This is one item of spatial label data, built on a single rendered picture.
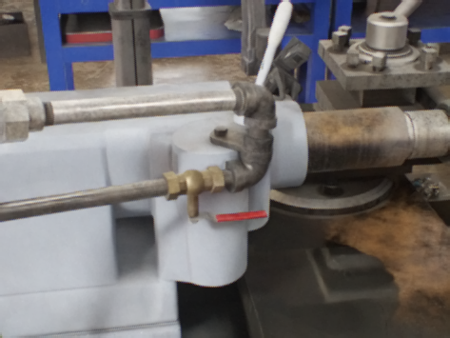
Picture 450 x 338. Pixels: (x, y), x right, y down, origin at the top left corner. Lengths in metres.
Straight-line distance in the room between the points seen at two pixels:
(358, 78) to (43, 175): 0.47
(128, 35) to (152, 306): 1.24
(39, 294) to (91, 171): 0.16
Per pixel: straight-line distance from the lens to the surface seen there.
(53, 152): 0.81
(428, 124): 0.95
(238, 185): 0.73
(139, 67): 2.02
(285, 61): 1.57
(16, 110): 0.61
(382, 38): 1.09
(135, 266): 0.87
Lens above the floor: 1.50
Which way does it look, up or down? 28 degrees down
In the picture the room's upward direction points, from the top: straight up
